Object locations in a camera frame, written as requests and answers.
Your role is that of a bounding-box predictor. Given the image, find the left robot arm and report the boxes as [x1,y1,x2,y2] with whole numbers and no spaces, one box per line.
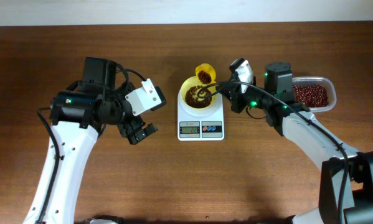
[24,57,166,223]

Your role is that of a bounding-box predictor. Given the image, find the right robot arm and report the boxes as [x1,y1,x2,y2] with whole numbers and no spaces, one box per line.
[217,58,373,224]

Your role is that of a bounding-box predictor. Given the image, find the white digital kitchen scale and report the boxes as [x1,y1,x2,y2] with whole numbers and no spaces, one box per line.
[177,92,225,141]

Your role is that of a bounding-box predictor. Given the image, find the left black cable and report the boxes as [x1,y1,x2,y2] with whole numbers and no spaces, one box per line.
[36,63,148,224]

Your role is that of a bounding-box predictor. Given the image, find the red beans in bowl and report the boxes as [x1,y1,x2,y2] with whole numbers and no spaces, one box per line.
[185,85,212,109]

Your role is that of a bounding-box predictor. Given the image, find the yellow measuring scoop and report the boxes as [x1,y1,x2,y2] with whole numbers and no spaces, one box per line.
[195,63,216,85]

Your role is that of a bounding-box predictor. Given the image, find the black cable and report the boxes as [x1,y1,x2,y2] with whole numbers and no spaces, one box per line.
[36,63,148,224]
[197,80,351,224]

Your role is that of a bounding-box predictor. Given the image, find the pale yellow bowl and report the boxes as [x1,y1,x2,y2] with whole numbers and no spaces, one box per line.
[180,76,217,110]

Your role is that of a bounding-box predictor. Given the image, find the right black cable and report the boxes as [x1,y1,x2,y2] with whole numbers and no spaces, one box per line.
[197,80,351,224]

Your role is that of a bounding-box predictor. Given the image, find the clear plastic container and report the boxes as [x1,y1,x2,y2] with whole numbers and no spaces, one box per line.
[292,77,337,113]

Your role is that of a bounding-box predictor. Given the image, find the red beans in container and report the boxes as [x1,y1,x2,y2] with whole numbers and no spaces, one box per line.
[292,85,329,108]

